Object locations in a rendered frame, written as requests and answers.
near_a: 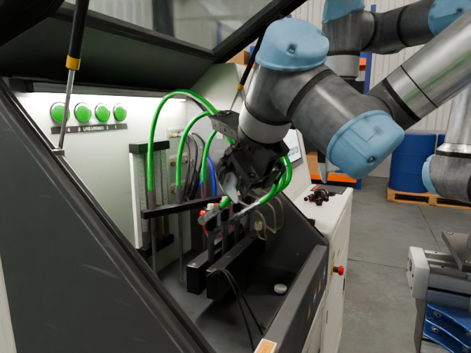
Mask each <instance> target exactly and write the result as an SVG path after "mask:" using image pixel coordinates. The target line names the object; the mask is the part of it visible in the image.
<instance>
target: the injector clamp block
mask: <svg viewBox="0 0 471 353"><path fill-rule="evenodd" d="M258 233H259V235H260V236H261V237H262V238H264V239H265V237H264V229H263V228H262V230H258ZM265 250H266V241H263V240H261V239H260V238H259V237H258V236H257V232H256V230H255V229H254V230H253V231H251V232H250V233H249V234H248V235H247V236H245V225H243V228H242V229H240V241H239V243H237V244H236V245H235V246H234V235H233V236H232V237H230V238H229V239H228V252H227V253H226V254H224V255H223V256H222V245H220V246H219V247H218V248H216V249H215V250H214V264H213V265H212V266H211V267H209V268H208V249H207V250H206V251H204V252H203V253H202V254H201V255H199V256H198V257H197V258H195V259H194V260H192V261H191V262H190V263H189V264H188V265H186V283H187V292H189V293H193V294H196V295H200V294H201V293H202V292H203V291H204V290H205V289H206V288H207V298H209V299H212V300H216V301H220V300H221V299H222V298H223V297H227V298H231V299H234V300H237V299H236V295H235V294H234V292H233V289H232V286H231V284H230V282H229V280H228V278H227V276H226V275H225V274H224V273H223V272H218V273H217V274H216V275H214V276H213V277H212V281H210V276H211V275H210V276H209V279H208V280H207V275H208V274H210V273H211V272H213V271H215V270H217V269H220V268H223V269H225V270H228V271H229V272H230V273H231V274H232V276H233V278H234V279H235V281H236V282H237V284H238V286H239V287H240V290H241V291H242V293H243V295H244V294H245V292H246V291H247V290H248V289H249V288H250V286H251V285H252V264H253V263H254V262H255V261H256V260H257V259H258V257H260V255H262V254H263V252H264V251H265ZM227 274H228V273H227ZM229 277H230V276H229ZM230 278H231V277H230ZM231 281H232V283H233V285H234V288H235V290H236V293H237V294H238V298H239V300H240V299H241V298H242V296H241V294H240V292H239V290H238V288H237V286H236V285H235V283H234V281H233V280H232V279H231Z"/></svg>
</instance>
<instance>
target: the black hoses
mask: <svg viewBox="0 0 471 353"><path fill-rule="evenodd" d="M191 134H192V135H193V134H194V135H196V136H197V138H199V140H200V141H201V143H202V145H203V152H204V149H205V144H204V142H203V140H202V138H201V137H200V136H199V135H198V134H197V133H196V132H192V133H191ZM187 136H189V137H190V138H191V140H192V141H193V143H194V145H195V149H196V154H195V160H194V164H192V163H191V162H190V157H191V154H190V147H189V143H188V141H187V140H186V141H185V144H186V147H187V151H188V161H186V162H185V163H187V169H186V178H185V183H184V189H183V190H182V202H183V199H184V196H185V200H184V201H185V202H186V201H189V200H194V199H195V196H196V193H197V190H198V187H199V183H200V177H199V174H200V169H201V166H202V161H203V152H202V157H201V160H200V164H199V168H198V171H197V170H196V163H197V158H198V146H197V143H196V141H195V139H194V138H193V137H192V136H191V135H190V134H188V135H187ZM190 166H192V168H193V171H192V175H191V180H190V183H189V187H188V190H187V193H185V192H186V185H187V181H188V177H189V168H190ZM194 173H196V179H195V181H194V184H193V188H192V190H191V184H192V182H193V176H194ZM196 183H197V184H196ZM195 187H196V189H195ZM194 189H195V191H194ZM190 190H191V194H190V196H189V192H190ZM193 192H194V193H193ZM192 195H193V197H192ZM188 196H189V198H188ZM191 197H192V199H191Z"/></svg>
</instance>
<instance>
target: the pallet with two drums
mask: <svg viewBox="0 0 471 353"><path fill-rule="evenodd" d="M445 134H446V133H444V134H438V137H437V135H436V134H433V133H423V132H405V133H404V139H403V141H402V142H401V144H400V145H399V146H398V147H397V148H396V149H395V150H394V151H393V152H392V157H391V164H390V177H389V181H388V182H387V201H391V202H403V203H410V204H417V205H430V206H436V207H449V208H456V209H468V210H471V207H466V206H459V205H446V204H439V203H437V201H442V202H455V203H463V204H469V205H471V204H470V203H466V202H461V201H458V200H453V199H451V200H450V198H444V199H442V198H443V197H441V196H439V195H435V194H432V193H431V192H429V191H428V190H427V188H426V187H425V186H424V184H423V179H422V169H423V165H424V163H425V162H427V161H426V160H427V158H428V157H430V156H431V155H434V154H435V144H436V138H437V147H436V149H437V148H438V147H439V146H441V145H442V144H443V143H444V138H445ZM400 194H401V195H400ZM414 195H415V196H414ZM421 196H422V197H421ZM395 197H401V198H414V199H422V200H428V202H419V201H412V200H399V199H395Z"/></svg>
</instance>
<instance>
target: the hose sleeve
mask: <svg viewBox="0 0 471 353"><path fill-rule="evenodd" d="M220 204H221V202H220V203H219V204H218V205H216V206H214V207H213V208H212V209H211V210H210V211H208V212H206V213H205V214H204V215H202V220H203V221H204V222H208V221H209V220H210V219H212V218H214V217H215V216H216V215H218V214H220V213H221V212H223V211H224V210H225V209H222V208H221V207H220Z"/></svg>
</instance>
